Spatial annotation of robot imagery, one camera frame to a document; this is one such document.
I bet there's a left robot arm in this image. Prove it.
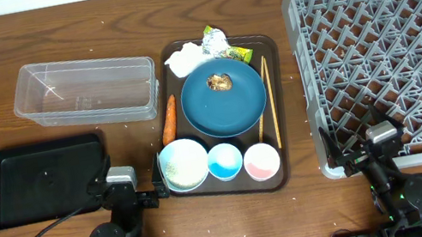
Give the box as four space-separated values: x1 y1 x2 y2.
87 156 170 237

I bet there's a left wooden chopstick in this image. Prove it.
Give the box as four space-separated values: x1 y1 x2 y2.
244 55 280 144

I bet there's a blue plate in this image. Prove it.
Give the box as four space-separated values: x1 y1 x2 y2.
179 58 267 138

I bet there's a right wooden chopstick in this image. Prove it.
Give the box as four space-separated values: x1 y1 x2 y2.
262 56 282 149

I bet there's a green snack wrapper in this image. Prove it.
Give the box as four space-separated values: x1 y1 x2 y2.
203 26 253 64

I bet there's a black tray bin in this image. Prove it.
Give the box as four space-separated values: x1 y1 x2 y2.
0 133 106 230

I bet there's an aluminium foil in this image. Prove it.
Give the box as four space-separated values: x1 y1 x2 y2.
202 29 230 58

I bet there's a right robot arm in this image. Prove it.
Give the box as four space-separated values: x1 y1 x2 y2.
319 105 422 237

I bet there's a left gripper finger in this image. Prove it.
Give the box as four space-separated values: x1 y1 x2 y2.
151 152 170 199
95 155 111 183

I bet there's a white pink cup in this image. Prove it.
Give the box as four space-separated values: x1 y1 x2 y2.
243 143 280 181

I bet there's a clear plastic bin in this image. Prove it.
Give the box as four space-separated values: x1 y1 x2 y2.
14 57 159 127

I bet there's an orange carrot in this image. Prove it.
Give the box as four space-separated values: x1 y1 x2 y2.
162 94 177 146

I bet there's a white tissue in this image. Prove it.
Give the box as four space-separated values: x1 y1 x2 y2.
165 42 213 78

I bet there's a brown food scrap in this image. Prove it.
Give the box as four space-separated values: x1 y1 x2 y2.
207 73 233 92

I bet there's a light blue cup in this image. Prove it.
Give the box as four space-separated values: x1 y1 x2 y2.
208 143 243 182

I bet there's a grey dishwasher rack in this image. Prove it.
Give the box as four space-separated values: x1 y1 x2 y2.
281 0 422 179

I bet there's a wooden chopstick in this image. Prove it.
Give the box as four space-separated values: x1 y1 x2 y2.
244 55 280 144
262 56 282 149

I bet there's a light blue rice bowl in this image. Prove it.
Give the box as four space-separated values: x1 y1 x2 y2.
158 138 209 193

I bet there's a brown serving tray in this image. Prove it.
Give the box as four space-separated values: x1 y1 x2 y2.
154 35 290 197

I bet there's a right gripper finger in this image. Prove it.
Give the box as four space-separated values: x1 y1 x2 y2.
318 127 343 168
368 103 403 130

